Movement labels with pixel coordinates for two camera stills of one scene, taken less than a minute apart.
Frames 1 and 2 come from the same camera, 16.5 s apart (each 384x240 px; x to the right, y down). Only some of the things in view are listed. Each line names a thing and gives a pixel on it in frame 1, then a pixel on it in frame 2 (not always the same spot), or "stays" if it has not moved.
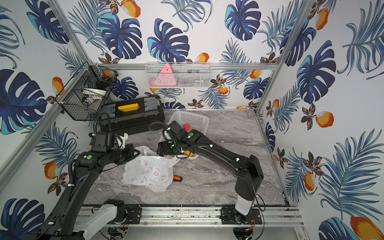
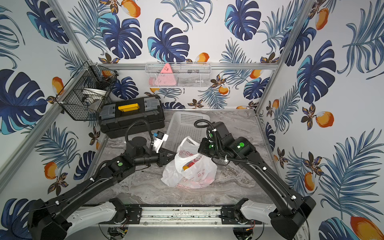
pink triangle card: x=166 y=76 stays
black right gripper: x=164 y=145 → x=202 y=148
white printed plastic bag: x=152 y=171 → x=189 y=169
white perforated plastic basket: x=198 y=121 stays
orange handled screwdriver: x=176 y=178 → x=185 y=168
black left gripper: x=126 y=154 → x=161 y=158
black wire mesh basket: x=83 y=96 stays
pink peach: x=187 y=127 → x=207 y=181
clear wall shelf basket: x=179 y=75 stays
